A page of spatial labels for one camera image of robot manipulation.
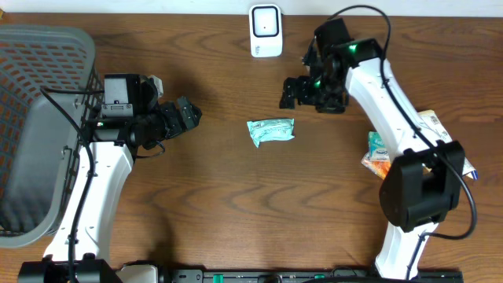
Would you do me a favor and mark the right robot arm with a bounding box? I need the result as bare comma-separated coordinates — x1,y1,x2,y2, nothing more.
279,37,465,280

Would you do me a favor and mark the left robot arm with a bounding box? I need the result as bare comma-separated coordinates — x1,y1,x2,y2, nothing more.
17,97,202,282

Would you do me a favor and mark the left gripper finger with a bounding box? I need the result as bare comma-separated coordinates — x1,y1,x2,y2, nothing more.
177,96,202,122
181,115,200,132

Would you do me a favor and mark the large white snack bag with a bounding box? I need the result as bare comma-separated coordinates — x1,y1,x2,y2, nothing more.
419,110,479,180

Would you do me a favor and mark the small teal tissue pack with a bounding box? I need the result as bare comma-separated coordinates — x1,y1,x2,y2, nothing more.
368,131,390,162

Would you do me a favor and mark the teal white tissue pack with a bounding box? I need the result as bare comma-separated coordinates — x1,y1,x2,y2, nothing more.
247,119,295,148

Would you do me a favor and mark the white barcode scanner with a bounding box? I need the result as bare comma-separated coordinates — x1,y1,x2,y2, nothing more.
248,4,283,58

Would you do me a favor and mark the grey plastic shopping basket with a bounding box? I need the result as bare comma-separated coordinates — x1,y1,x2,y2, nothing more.
1,24,103,248

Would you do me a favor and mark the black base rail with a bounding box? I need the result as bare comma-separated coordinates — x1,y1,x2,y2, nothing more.
113,259,464,283

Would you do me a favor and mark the orange small snack pack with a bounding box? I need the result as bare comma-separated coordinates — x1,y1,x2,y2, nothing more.
361,153,391,179

